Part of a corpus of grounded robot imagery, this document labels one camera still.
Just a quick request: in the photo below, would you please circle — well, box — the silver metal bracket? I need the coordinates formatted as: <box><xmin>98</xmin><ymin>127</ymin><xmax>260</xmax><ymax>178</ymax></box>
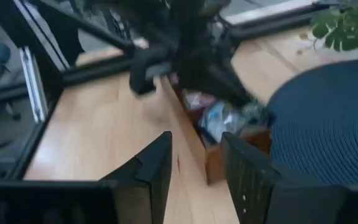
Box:
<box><xmin>19</xmin><ymin>46</ymin><xmax>49</xmax><ymax>124</ymax></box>

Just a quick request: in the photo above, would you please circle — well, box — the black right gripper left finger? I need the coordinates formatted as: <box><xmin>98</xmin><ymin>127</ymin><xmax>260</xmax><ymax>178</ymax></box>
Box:
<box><xmin>99</xmin><ymin>131</ymin><xmax>173</xmax><ymax>224</ymax></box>

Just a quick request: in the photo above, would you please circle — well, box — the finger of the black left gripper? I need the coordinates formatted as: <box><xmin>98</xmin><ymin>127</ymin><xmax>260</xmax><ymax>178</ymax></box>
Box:
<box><xmin>178</xmin><ymin>62</ymin><xmax>251</xmax><ymax>106</ymax></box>

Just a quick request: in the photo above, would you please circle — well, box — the black aluminium table frame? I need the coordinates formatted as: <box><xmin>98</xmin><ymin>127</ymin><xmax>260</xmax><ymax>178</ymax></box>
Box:
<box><xmin>0</xmin><ymin>0</ymin><xmax>338</xmax><ymax>181</ymax></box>

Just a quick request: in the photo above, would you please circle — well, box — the dark green tea packet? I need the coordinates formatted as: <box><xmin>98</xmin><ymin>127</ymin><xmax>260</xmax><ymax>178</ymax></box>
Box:
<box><xmin>241</xmin><ymin>101</ymin><xmax>269</xmax><ymax>125</ymax></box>

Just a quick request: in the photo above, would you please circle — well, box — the wooden three-compartment tray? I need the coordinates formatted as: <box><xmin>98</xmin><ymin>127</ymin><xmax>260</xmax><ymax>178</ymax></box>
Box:
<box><xmin>158</xmin><ymin>74</ymin><xmax>273</xmax><ymax>185</ymax></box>

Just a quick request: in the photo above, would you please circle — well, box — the round dark blue mat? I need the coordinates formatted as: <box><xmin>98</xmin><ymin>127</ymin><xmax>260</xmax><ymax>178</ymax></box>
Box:
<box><xmin>265</xmin><ymin>58</ymin><xmax>358</xmax><ymax>186</ymax></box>

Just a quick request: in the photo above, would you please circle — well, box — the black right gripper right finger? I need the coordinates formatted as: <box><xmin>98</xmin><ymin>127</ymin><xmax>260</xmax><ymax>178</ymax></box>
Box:
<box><xmin>222</xmin><ymin>132</ymin><xmax>291</xmax><ymax>224</ymax></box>

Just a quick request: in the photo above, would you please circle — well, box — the green leafy plant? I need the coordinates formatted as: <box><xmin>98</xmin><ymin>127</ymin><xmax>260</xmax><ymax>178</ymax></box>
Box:
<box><xmin>309</xmin><ymin>0</ymin><xmax>358</xmax><ymax>52</ymax></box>

